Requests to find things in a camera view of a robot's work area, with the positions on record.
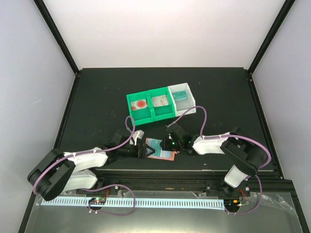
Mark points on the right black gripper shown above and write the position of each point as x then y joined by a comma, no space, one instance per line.
164,144

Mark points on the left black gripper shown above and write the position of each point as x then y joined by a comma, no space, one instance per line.
142,155

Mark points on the teal chip credit card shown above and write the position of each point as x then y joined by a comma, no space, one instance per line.
156,147

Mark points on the pink leather card holder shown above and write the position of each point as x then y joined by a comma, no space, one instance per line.
167,155

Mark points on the white pagoda credit card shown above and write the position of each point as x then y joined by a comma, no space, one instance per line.
159,101

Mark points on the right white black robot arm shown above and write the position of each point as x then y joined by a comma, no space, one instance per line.
247,155

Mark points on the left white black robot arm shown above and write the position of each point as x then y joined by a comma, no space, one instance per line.
59,171

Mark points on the red white credit card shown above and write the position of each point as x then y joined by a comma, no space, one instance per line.
138,104

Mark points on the middle green bin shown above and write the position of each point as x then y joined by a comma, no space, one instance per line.
164,112

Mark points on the green bin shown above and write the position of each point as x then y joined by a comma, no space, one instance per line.
143,116
164,112

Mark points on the left green bin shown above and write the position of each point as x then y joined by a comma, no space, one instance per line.
143,116

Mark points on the white bin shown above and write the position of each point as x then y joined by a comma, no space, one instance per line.
182,106

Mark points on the left electronics board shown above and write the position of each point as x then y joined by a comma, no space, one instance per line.
97,201

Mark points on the electronics board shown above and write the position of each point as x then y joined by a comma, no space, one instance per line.
235,203
97,201

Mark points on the right electronics board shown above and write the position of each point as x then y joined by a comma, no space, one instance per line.
235,203

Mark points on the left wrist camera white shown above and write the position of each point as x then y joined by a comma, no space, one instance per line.
138,135

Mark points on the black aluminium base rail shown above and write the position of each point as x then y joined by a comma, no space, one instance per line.
207,181

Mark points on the white slotted cable duct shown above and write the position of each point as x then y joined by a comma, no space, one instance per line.
139,203

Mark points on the left black frame post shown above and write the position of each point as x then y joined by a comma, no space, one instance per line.
41,6

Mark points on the black frame post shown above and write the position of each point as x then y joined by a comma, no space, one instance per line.
285,9
41,6

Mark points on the right black frame post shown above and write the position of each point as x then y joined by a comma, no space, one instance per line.
285,9

